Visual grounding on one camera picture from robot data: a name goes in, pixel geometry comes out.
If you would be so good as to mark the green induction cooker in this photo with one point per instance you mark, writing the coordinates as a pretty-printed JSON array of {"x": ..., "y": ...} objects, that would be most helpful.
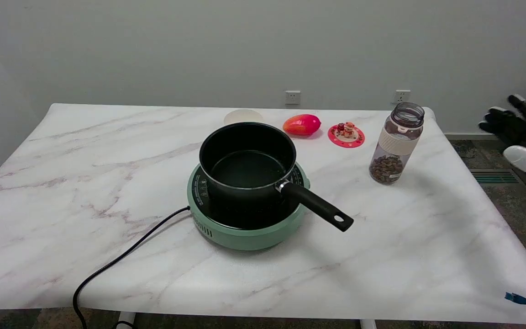
[{"x": 244, "y": 224}]

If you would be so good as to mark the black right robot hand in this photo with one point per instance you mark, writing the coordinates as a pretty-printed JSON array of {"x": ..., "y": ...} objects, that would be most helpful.
[{"x": 511, "y": 124}]

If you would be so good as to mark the white wall socket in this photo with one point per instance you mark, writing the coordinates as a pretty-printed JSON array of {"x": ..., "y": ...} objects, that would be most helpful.
[
  {"x": 402, "y": 96},
  {"x": 292, "y": 97}
]

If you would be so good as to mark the floor vent grille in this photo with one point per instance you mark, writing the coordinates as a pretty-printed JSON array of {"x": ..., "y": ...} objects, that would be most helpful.
[{"x": 495, "y": 177}]

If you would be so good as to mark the white table leg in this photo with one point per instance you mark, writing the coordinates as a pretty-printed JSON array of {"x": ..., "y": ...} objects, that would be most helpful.
[
  {"x": 126, "y": 320},
  {"x": 368, "y": 324}
]

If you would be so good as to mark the red coaster with figurines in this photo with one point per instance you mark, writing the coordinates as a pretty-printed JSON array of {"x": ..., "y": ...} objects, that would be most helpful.
[{"x": 346, "y": 135}]

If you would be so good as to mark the white round lid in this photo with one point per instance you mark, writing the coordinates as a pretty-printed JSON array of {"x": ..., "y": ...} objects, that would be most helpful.
[{"x": 243, "y": 116}]

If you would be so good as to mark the clear bottle with white sleeve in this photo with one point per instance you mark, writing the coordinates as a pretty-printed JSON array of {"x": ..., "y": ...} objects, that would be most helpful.
[{"x": 396, "y": 145}]

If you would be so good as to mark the red mango toy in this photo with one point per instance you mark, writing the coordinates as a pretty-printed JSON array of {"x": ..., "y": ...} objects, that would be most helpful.
[{"x": 302, "y": 124}]

